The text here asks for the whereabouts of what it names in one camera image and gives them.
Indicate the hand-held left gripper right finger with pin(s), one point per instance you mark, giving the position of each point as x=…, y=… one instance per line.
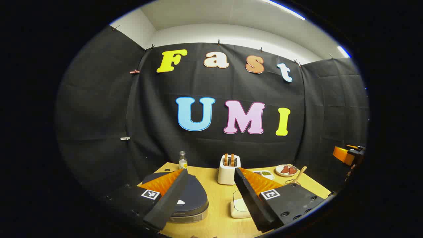
x=251, y=198

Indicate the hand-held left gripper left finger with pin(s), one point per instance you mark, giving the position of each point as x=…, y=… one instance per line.
x=167, y=201

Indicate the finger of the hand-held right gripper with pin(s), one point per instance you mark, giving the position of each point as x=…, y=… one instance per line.
x=343, y=155

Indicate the dark grey rice cooker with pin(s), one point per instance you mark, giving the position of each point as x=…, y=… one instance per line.
x=195, y=198

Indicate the wooden spoon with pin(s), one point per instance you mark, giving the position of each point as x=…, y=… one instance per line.
x=301, y=172

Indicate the white divided dish of beans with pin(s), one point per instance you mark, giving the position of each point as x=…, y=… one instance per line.
x=265, y=174

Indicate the white toaster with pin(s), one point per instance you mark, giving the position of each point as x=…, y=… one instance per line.
x=227, y=174

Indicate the white round plate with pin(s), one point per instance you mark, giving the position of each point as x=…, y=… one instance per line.
x=279, y=172

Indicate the small glass bottle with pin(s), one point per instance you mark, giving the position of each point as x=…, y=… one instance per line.
x=183, y=162

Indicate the toast bread slice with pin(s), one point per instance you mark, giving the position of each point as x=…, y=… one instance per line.
x=226, y=160
x=232, y=160

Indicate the red meat piece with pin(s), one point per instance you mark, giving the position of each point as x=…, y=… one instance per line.
x=292, y=170
x=285, y=169

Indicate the silver cloth clip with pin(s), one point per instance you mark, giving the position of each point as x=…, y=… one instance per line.
x=125, y=138

